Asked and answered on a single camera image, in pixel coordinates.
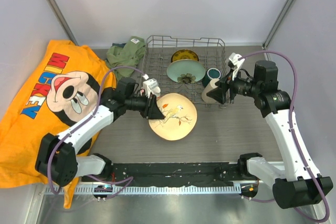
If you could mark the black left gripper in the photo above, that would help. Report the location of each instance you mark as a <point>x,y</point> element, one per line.
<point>151,110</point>

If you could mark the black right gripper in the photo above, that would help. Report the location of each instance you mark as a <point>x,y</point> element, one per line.
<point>219,94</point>

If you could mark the cream bird painted plate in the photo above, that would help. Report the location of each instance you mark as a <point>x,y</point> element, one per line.
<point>180,117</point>

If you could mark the light green flower plate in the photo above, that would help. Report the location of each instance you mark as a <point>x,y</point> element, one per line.
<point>186,71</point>

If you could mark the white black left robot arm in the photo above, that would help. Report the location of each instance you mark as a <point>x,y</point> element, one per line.
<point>58,156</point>

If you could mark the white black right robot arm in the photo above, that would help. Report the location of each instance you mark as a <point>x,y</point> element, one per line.
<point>297,185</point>

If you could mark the dark green mug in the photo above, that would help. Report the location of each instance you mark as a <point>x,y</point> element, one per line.
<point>211,73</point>

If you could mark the white red patterned bowl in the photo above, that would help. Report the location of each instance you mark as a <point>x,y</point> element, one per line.
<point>157,92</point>

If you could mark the yellow patterned small plate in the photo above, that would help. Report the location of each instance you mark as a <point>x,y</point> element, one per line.
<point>184,54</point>

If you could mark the green crumpled cloth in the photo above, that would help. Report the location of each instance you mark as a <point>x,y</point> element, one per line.
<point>128,55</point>

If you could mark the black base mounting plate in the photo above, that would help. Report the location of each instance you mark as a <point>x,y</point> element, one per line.
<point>208,174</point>

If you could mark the orange Mickey t-shirt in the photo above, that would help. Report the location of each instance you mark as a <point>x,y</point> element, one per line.
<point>62,90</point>

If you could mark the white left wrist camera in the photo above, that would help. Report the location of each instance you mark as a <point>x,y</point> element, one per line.
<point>148,84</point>

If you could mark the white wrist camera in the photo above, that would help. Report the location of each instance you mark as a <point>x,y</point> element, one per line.
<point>235,62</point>
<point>148,84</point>

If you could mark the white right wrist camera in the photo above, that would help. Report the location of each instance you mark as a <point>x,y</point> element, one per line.
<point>235,62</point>

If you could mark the grey wire dish rack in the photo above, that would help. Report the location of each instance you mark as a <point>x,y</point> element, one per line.
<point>159,49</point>

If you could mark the white slotted cable duct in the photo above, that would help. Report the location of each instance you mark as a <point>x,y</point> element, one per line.
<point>100,189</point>

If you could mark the right aluminium frame post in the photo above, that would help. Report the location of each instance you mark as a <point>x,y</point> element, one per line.
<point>278,22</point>

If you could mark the grey aluminium frame post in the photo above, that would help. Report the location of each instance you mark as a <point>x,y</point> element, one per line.
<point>61,19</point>

